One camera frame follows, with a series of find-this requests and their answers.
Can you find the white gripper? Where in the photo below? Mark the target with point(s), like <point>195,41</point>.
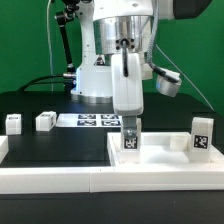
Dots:
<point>127,92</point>

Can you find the white square tabletop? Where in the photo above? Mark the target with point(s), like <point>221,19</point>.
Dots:
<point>166,148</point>

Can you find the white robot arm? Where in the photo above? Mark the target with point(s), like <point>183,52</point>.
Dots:
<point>118,37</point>

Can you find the white tag marker sheet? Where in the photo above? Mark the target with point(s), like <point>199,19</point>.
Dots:
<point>88,120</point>

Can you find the white left fence piece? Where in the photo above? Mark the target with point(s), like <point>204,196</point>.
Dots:
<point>3,147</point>

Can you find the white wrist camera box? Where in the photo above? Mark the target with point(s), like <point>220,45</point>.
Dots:
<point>168,83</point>

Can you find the white front fence wall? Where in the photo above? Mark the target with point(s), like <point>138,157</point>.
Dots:
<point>107,179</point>

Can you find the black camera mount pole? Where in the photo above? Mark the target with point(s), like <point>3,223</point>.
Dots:
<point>62,18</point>

